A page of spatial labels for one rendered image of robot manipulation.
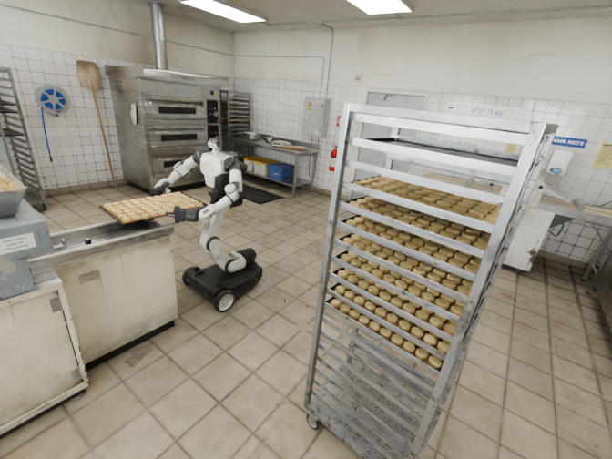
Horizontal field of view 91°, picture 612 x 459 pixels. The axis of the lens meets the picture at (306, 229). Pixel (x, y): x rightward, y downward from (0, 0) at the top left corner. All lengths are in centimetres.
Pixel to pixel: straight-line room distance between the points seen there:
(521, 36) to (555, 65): 56
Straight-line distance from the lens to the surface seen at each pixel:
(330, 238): 136
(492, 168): 107
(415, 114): 111
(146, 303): 253
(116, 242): 223
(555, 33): 544
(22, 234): 187
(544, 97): 535
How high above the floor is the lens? 182
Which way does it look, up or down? 23 degrees down
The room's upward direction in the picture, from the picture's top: 6 degrees clockwise
